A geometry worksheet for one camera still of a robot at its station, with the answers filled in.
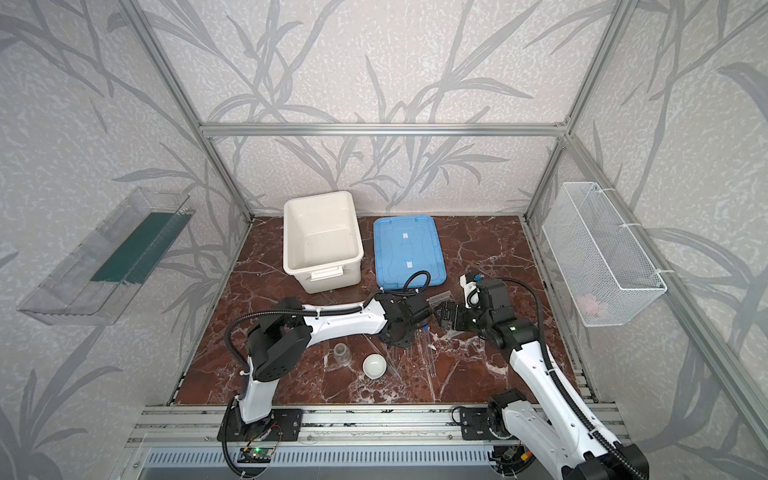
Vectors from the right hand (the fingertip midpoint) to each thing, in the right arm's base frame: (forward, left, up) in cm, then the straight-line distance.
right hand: (448, 302), depth 81 cm
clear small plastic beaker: (-12, +29, -7) cm, 32 cm away
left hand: (-4, +12, -12) cm, 17 cm away
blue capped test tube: (-7, +6, -13) cm, 16 cm away
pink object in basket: (-4, -34, +7) cm, 35 cm away
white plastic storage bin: (+33, +43, -13) cm, 56 cm away
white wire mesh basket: (-5, -30, +22) cm, 37 cm away
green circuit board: (-33, +49, -15) cm, 61 cm away
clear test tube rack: (+7, +2, -11) cm, 13 cm away
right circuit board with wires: (-32, -15, -18) cm, 40 cm away
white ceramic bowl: (-13, +21, -13) cm, 28 cm away
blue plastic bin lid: (+31, +13, -14) cm, 37 cm away
